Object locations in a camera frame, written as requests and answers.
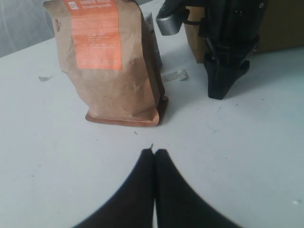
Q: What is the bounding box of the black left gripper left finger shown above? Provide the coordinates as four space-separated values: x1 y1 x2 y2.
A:
76 149 155 228

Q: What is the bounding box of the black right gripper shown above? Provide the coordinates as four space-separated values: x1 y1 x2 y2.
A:
199 0 268 99

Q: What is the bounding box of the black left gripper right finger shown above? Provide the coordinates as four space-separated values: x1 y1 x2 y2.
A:
154 149 240 228

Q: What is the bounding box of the brown paper shopping bag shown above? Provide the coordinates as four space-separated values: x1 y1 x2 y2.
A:
184 0 304 64

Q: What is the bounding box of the white crumb beside wrapper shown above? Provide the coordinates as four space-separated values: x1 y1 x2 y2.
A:
177 69 189 81

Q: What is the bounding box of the clear plastic wrapper scrap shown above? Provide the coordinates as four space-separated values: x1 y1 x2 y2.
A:
161 72 179 83

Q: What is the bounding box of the small white blue carton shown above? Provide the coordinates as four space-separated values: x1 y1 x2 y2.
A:
143 12 162 69

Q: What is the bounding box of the kraft pouch with orange label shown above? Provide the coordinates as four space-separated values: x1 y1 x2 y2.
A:
43 0 167 126

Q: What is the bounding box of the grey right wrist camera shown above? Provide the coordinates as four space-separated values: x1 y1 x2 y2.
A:
156 0 190 36

